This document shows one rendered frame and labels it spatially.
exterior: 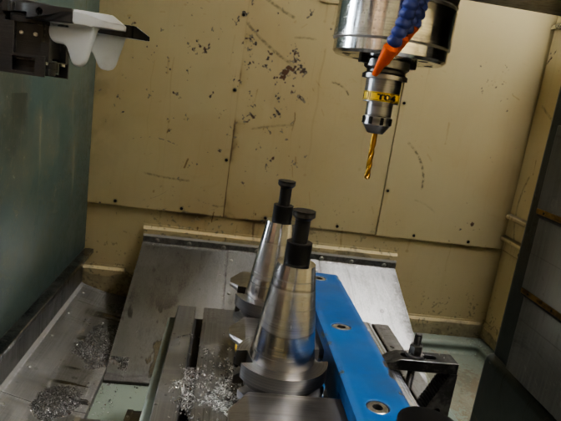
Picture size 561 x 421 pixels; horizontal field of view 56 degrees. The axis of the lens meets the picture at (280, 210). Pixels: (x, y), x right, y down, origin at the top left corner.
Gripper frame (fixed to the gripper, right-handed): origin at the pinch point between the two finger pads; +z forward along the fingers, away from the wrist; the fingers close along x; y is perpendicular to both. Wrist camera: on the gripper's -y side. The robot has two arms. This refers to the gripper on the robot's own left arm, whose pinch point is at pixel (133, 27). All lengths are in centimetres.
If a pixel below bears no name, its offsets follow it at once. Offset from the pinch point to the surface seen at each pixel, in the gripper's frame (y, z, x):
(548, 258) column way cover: 29, 74, -31
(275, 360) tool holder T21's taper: 21.7, 20.3, 34.5
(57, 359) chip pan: 79, -29, -58
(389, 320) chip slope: 70, 63, -90
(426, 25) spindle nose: -5.5, 35.0, -2.8
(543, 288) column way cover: 34, 74, -31
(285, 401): 23.4, 21.2, 36.4
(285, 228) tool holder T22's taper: 16.0, 20.3, 22.8
